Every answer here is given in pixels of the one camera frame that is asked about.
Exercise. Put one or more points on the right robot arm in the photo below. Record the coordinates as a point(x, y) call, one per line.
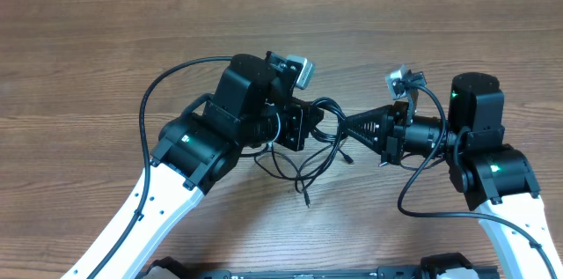
point(498, 183)

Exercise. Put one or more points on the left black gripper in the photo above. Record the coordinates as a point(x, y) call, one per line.
point(302, 117)

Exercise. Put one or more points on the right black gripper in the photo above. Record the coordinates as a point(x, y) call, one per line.
point(388, 121)

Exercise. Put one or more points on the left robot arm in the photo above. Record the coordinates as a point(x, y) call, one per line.
point(253, 105)

